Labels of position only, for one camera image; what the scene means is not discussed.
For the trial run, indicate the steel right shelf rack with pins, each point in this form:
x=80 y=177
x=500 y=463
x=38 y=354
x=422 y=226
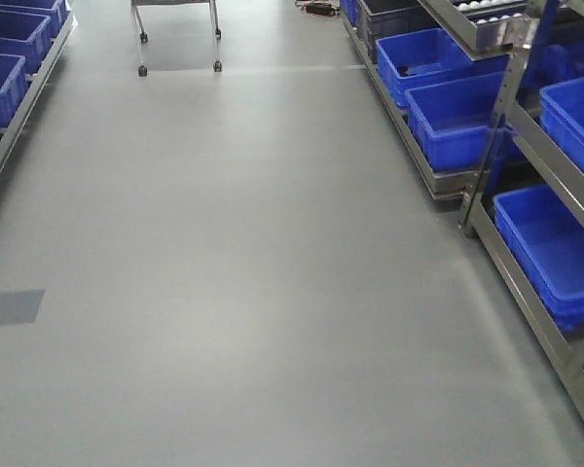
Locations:
x=517 y=152

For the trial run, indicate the blue plastic bin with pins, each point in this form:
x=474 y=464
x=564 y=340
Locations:
x=13 y=86
x=27 y=35
x=548 y=243
x=425 y=58
x=450 y=120
x=562 y=117

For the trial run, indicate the small wheeled steel cart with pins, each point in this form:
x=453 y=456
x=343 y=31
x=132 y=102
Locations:
x=177 y=34

